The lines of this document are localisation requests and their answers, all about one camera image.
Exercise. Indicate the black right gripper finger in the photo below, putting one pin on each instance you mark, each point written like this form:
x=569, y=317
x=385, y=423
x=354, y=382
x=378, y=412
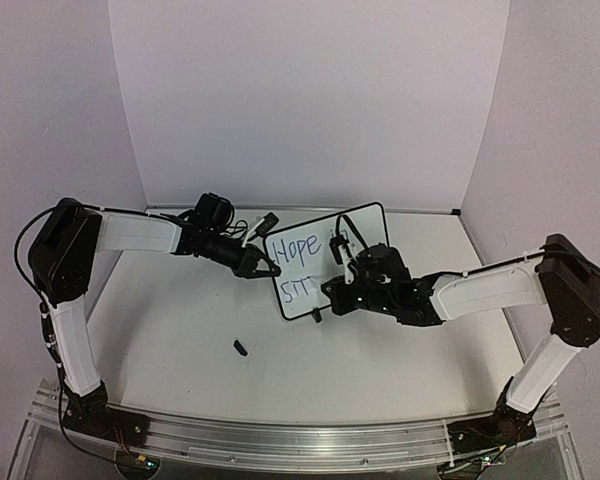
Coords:
x=332, y=283
x=330, y=291

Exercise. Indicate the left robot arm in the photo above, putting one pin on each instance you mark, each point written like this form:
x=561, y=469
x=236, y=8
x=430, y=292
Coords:
x=61, y=259

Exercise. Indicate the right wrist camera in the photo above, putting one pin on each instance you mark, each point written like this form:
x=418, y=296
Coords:
x=339, y=246

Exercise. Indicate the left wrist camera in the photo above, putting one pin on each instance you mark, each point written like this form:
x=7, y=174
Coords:
x=260, y=227

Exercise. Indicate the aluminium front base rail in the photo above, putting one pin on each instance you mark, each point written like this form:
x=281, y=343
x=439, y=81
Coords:
x=176, y=446

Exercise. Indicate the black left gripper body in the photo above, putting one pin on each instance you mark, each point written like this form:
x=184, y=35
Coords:
x=242, y=266

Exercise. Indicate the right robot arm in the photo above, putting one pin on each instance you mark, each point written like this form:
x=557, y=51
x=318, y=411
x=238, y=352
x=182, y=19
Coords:
x=557, y=276

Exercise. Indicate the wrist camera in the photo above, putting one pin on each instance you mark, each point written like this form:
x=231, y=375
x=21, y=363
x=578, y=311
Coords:
x=339, y=246
x=260, y=227

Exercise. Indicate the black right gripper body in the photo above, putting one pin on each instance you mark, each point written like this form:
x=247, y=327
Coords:
x=343, y=295

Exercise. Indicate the blue marker cap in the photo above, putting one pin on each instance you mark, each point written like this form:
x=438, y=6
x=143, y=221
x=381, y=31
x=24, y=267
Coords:
x=239, y=347

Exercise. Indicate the white marker pen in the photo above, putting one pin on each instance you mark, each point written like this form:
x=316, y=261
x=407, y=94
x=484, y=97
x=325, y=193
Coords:
x=317, y=285

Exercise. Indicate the white whiteboard with black frame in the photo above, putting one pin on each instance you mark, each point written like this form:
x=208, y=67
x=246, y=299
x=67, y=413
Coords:
x=302, y=252

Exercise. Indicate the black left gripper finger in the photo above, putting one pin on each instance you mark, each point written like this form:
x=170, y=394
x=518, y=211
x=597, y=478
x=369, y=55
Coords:
x=271, y=272
x=263, y=263

